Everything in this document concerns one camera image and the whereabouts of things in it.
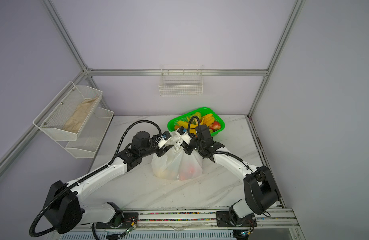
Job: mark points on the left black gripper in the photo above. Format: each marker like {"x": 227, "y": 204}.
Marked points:
{"x": 162, "y": 150}

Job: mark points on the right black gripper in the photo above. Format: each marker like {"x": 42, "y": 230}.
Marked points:
{"x": 188, "y": 147}

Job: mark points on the white plastic bag lemon print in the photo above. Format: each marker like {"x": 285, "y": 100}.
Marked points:
{"x": 175, "y": 164}

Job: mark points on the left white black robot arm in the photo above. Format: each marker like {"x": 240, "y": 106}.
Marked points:
{"x": 65, "y": 206}

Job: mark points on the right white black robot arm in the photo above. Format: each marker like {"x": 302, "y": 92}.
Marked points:
{"x": 260, "y": 189}

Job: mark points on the fake yellow banana bunch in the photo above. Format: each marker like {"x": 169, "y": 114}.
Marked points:
{"x": 207, "y": 120}

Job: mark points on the green plastic fruit basket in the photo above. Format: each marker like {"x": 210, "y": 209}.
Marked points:
{"x": 203, "y": 111}

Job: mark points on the lower white mesh shelf bin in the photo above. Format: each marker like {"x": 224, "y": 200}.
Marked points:
{"x": 90, "y": 138}

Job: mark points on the white mesh shelf bin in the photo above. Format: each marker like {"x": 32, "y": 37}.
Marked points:
{"x": 90, "y": 138}
{"x": 52, "y": 120}

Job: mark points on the beige cloth in bin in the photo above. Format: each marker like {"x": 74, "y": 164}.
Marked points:
{"x": 75, "y": 122}

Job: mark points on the upper white mesh shelf bin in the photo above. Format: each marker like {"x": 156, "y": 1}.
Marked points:
{"x": 52, "y": 120}

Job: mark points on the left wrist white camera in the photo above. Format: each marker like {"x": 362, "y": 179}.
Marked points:
{"x": 164, "y": 138}

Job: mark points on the wrist white camera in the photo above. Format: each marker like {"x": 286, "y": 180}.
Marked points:
{"x": 183, "y": 134}
{"x": 164, "y": 138}

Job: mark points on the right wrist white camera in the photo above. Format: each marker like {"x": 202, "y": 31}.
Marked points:
{"x": 183, "y": 134}

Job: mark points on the white wire wall basket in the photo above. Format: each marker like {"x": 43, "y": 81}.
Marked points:
{"x": 181, "y": 80}

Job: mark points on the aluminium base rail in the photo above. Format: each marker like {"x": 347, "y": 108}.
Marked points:
{"x": 277, "y": 224}

